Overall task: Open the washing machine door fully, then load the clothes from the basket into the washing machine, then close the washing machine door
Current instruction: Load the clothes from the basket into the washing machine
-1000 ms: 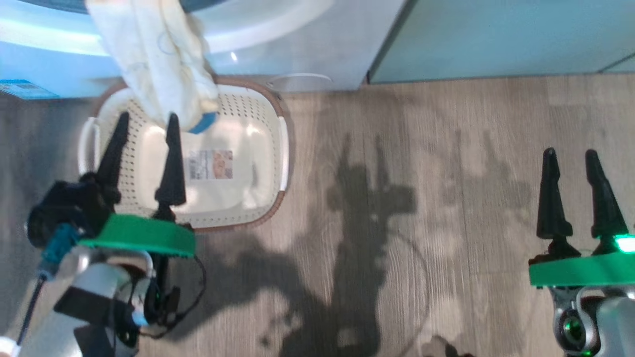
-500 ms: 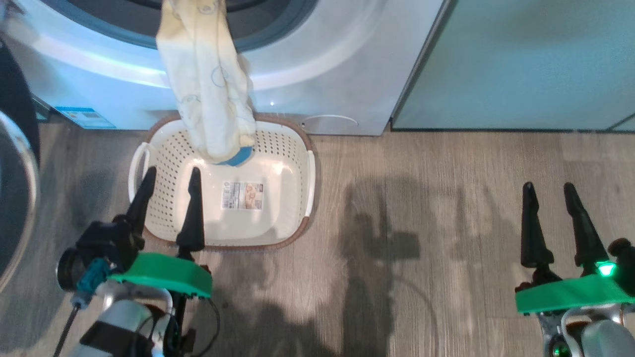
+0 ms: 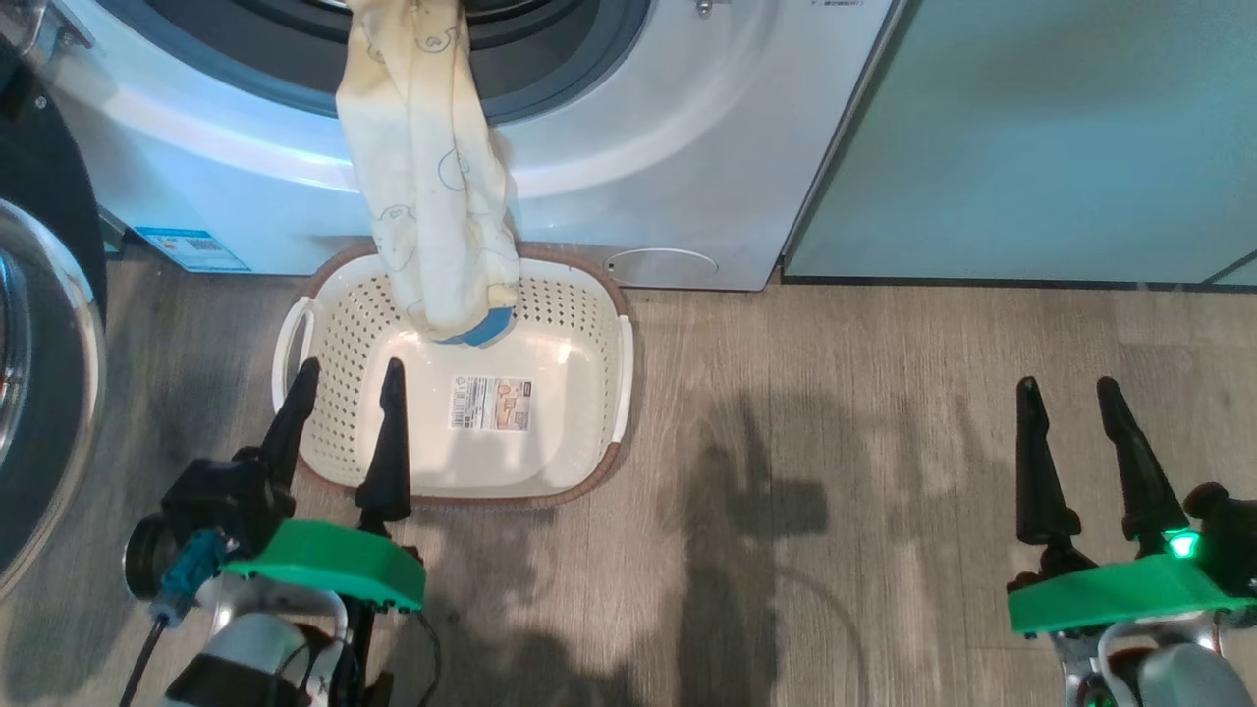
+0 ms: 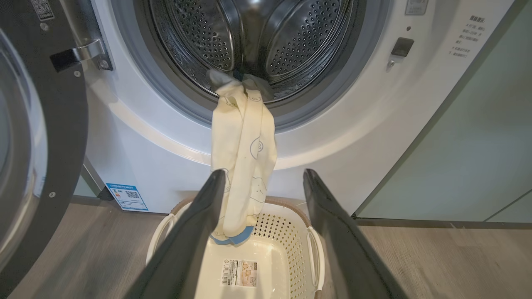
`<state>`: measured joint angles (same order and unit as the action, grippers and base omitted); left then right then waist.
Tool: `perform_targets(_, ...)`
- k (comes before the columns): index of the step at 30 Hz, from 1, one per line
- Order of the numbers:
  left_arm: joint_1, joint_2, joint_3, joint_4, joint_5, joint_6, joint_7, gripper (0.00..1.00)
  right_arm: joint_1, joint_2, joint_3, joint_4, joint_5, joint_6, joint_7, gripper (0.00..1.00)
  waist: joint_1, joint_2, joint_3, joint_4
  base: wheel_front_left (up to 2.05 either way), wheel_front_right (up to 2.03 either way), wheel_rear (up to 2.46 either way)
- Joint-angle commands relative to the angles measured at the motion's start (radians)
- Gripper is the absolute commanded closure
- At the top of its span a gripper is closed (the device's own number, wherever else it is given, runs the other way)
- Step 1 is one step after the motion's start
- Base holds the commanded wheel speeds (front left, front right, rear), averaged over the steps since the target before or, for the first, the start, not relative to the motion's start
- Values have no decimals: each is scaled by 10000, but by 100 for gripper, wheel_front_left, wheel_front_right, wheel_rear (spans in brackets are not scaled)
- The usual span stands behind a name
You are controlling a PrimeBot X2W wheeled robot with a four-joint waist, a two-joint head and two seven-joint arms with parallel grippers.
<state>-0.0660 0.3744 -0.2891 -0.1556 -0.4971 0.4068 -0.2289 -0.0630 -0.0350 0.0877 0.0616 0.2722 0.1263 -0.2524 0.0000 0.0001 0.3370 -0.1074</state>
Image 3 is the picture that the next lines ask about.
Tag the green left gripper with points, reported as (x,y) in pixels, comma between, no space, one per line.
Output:
(334,560)

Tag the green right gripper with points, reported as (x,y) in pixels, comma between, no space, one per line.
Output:
(1120,594)

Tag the cream clothes with blue trim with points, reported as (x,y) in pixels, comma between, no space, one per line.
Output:
(432,177)

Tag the round black glass washer door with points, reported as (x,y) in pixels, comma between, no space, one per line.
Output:
(49,344)

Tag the white basket product sticker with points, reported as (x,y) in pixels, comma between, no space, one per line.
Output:
(491,403)

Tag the cream plastic laundry basket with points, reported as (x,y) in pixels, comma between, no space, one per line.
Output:
(570,432)

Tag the white front-load washing machine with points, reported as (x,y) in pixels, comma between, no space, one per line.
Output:
(668,147)

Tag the blue energy label sticker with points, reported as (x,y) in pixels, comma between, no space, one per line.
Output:
(191,249)

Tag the pale teal cabinet panel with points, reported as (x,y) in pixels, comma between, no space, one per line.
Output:
(1041,137)

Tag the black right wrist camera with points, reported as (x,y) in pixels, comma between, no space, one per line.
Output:
(1228,530)

